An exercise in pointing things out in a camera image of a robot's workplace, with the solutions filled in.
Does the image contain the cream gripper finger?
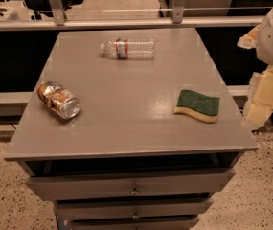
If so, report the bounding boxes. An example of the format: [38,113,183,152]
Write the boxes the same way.
[243,65,273,127]
[237,25,260,49]

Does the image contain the orange soda can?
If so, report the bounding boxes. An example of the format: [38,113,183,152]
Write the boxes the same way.
[36,81,80,120]

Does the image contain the green and yellow sponge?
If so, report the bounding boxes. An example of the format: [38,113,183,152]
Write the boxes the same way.
[174,90,220,123]

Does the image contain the top grey drawer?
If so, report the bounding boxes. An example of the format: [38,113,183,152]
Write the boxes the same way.
[27,168,235,201]

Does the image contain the grey drawer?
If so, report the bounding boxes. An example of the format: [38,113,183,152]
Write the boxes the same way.
[27,168,235,201]
[71,216,199,230]
[55,198,213,220]

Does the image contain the clear plastic water bottle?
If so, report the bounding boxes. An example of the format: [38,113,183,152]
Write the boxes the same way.
[101,37,155,60]

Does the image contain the grey drawer cabinet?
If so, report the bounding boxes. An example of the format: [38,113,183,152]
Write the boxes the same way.
[4,28,260,230]

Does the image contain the middle grey drawer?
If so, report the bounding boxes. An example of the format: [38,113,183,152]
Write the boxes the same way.
[55,198,213,220]

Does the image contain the bottom grey drawer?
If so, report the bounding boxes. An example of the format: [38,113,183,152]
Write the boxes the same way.
[71,216,199,230]

